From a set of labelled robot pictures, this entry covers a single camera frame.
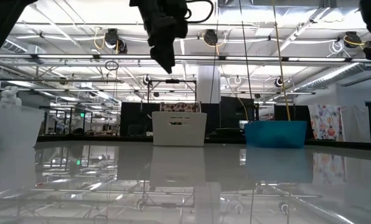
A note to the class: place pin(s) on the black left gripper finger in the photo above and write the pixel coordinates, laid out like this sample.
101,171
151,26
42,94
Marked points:
170,54
157,51

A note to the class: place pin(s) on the white building column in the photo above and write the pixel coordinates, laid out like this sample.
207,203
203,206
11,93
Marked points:
208,87

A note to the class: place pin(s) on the red floral patterned cloth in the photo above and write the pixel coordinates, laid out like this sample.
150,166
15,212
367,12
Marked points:
179,107

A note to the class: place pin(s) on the black partition panel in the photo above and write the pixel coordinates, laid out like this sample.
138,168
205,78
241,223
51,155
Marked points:
232,112
135,118
297,113

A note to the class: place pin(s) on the grey plastic basket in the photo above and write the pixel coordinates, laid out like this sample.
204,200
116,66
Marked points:
179,135

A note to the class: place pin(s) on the hanging white cloth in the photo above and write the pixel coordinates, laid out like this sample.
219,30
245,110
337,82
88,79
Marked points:
355,121

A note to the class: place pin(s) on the hanging floral cloth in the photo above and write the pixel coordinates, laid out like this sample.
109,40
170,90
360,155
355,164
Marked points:
324,121

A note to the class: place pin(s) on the teal plastic basket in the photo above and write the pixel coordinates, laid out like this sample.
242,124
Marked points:
275,135

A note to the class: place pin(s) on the white robot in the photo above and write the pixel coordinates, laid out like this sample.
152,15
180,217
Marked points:
9,96

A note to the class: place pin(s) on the clear plastic bin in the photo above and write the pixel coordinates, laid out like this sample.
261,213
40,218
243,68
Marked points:
14,124

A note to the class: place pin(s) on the black metal gantry frame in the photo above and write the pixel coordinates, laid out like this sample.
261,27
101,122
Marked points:
172,81

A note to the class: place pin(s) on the silver ventilation duct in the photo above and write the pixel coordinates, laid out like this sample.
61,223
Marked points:
328,77

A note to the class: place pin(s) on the black aluminium table frame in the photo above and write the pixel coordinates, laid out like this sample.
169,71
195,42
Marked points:
67,138

